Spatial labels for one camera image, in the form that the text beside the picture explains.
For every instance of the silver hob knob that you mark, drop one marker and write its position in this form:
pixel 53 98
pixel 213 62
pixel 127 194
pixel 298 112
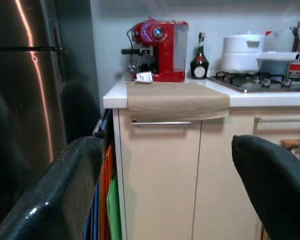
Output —
pixel 265 82
pixel 286 82

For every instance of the green plastic board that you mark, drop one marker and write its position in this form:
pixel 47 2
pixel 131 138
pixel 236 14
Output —
pixel 114 212

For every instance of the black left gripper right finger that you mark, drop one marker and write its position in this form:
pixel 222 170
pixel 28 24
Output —
pixel 277 190

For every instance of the grey pot with white lid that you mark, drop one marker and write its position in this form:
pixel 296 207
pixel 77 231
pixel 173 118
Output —
pixel 275 66

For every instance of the red labelled box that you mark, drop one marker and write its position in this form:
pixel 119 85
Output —
pixel 296 68

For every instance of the red coffee machine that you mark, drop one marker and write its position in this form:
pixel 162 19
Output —
pixel 168 50

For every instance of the white paper tag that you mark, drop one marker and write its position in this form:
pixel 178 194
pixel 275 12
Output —
pixel 144 77

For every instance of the cream cabinet door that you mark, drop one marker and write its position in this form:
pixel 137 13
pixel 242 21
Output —
pixel 160 175
pixel 220 162

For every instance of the steel gas hob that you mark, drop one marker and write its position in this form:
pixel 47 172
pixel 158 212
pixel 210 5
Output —
pixel 265 88

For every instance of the white kitchen worktop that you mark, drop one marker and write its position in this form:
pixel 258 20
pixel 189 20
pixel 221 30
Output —
pixel 115 98

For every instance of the stainless steel fridge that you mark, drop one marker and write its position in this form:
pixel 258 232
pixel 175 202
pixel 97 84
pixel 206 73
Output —
pixel 20 30

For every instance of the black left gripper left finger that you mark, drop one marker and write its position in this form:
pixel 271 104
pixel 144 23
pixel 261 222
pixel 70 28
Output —
pixel 52 200

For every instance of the beige cloth mat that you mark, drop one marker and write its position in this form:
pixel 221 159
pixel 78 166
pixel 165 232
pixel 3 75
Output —
pixel 177 100

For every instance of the dark green liqueur bottle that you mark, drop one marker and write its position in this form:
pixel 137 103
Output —
pixel 199 67

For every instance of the orange plastic board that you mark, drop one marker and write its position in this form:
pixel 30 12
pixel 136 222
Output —
pixel 106 175

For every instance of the blue plastic board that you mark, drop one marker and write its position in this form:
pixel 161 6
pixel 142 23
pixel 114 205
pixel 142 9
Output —
pixel 96 220

